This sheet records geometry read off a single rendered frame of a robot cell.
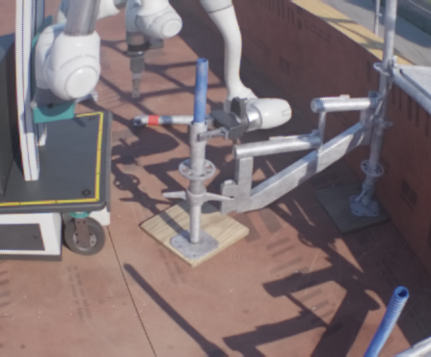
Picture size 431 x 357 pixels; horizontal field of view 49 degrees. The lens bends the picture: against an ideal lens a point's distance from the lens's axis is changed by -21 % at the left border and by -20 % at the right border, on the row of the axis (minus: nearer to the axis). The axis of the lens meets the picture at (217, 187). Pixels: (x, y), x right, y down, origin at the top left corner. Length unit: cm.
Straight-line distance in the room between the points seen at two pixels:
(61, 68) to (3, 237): 84
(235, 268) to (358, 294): 51
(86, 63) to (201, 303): 99
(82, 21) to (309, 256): 134
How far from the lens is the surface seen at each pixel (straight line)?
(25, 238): 205
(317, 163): 219
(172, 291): 205
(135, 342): 187
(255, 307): 201
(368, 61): 249
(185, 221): 232
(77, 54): 149
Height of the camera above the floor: 148
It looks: 36 degrees down
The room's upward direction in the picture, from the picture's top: 3 degrees clockwise
